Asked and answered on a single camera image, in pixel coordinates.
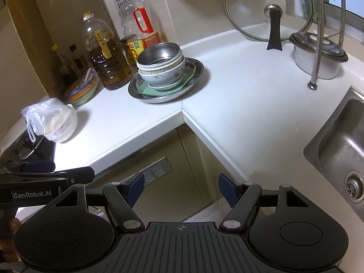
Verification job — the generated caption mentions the small sauce bottles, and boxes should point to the small sauce bottles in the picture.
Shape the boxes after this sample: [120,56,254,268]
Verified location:
[51,45,71,83]

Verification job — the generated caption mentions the beige base cabinet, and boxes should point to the beige base cabinet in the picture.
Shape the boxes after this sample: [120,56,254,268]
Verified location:
[85,125,248,225]

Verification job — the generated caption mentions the white floral bowl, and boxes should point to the white floral bowl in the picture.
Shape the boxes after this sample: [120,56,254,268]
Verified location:
[139,58,186,88]

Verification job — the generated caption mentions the round steel plate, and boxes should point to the round steel plate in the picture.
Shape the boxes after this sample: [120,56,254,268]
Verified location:
[127,57,205,104]

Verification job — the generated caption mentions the small glass lid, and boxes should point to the small glass lid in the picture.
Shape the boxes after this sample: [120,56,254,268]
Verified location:
[20,126,46,160]

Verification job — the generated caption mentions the large clear oil bottle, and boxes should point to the large clear oil bottle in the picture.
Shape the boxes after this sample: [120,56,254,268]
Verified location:
[82,12,133,91]

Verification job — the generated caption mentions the person's left hand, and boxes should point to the person's left hand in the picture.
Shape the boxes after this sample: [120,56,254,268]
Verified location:
[0,217,21,262]

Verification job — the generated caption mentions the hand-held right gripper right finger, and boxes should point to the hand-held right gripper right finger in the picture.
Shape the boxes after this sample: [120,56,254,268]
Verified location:
[218,172,312,231]

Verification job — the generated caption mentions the soy sauce bottle red handle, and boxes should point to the soy sauce bottle red handle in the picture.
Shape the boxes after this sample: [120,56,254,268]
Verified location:
[118,0,162,60]

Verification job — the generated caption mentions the green square plate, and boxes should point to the green square plate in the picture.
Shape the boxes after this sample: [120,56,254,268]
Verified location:
[137,68,196,96]

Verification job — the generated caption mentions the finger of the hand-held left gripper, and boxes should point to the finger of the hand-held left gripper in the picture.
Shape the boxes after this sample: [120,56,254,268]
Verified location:
[0,160,56,177]
[17,166,95,185]

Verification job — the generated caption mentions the thin steel rack rod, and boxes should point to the thin steel rack rod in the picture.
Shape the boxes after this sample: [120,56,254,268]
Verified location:
[331,0,347,44]

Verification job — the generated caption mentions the steel rimmed pot lid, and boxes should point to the steel rimmed pot lid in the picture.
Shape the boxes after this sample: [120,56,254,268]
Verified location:
[289,30,349,62]

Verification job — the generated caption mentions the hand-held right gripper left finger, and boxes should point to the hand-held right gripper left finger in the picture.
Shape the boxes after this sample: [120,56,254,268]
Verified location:
[53,171,146,231]

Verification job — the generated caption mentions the cabinet vent grille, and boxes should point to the cabinet vent grille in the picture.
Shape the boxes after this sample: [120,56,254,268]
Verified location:
[141,156,174,184]

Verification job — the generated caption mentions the white bowl purple pattern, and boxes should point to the white bowl purple pattern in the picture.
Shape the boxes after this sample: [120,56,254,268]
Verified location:
[43,104,78,143]

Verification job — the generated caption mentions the clear plastic bag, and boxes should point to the clear plastic bag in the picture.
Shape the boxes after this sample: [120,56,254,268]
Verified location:
[21,98,70,137]

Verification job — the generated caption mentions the steel sink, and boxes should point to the steel sink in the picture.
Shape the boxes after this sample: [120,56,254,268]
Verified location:
[303,85,364,222]

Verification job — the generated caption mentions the colourful striped bowl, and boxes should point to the colourful striped bowl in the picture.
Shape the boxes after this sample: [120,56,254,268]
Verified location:
[63,68,99,106]

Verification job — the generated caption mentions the dark glass bottle black cap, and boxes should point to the dark glass bottle black cap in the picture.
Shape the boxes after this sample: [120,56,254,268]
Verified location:
[69,44,86,77]

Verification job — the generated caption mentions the glass pot lid black handle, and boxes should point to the glass pot lid black handle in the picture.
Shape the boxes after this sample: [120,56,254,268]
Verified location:
[225,0,315,51]

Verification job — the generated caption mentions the black stove top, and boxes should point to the black stove top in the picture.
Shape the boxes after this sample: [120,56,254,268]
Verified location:
[0,136,56,168]

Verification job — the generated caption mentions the steel bowl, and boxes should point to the steel bowl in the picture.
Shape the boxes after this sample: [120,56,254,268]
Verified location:
[136,42,184,66]

